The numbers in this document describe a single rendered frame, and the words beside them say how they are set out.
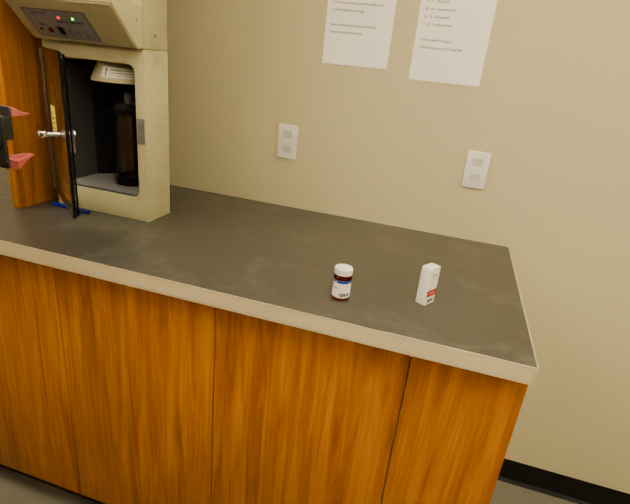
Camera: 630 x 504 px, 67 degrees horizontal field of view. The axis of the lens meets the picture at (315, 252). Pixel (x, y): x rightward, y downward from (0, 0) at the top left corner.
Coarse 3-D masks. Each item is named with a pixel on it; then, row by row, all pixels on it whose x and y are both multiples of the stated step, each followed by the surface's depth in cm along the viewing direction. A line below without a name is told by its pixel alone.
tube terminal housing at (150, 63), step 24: (120, 0) 119; (144, 0) 118; (144, 24) 120; (72, 48) 127; (96, 48) 125; (120, 48) 123; (144, 48) 122; (144, 72) 124; (144, 96) 126; (144, 120) 128; (168, 120) 138; (168, 144) 141; (144, 168) 133; (168, 168) 143; (96, 192) 141; (144, 192) 136; (168, 192) 146; (144, 216) 139
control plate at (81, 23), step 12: (24, 12) 119; (36, 12) 117; (48, 12) 116; (60, 12) 115; (72, 12) 114; (36, 24) 122; (48, 24) 120; (60, 24) 119; (72, 24) 118; (84, 24) 116; (60, 36) 123; (72, 36) 122; (84, 36) 120; (96, 36) 119
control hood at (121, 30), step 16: (16, 0) 116; (32, 0) 114; (48, 0) 112; (64, 0) 111; (80, 0) 110; (96, 0) 109; (112, 0) 109; (96, 16) 113; (112, 16) 111; (128, 16) 114; (32, 32) 125; (96, 32) 118; (112, 32) 116; (128, 32) 115
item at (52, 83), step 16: (48, 48) 117; (48, 64) 120; (48, 80) 124; (48, 96) 128; (64, 96) 110; (48, 112) 133; (64, 112) 111; (64, 128) 112; (64, 144) 116; (64, 160) 120; (64, 176) 124; (64, 192) 128
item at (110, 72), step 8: (96, 64) 132; (104, 64) 130; (112, 64) 129; (120, 64) 130; (128, 64) 130; (96, 72) 131; (104, 72) 129; (112, 72) 129; (120, 72) 129; (128, 72) 130; (96, 80) 130; (104, 80) 129; (112, 80) 129; (120, 80) 129; (128, 80) 130
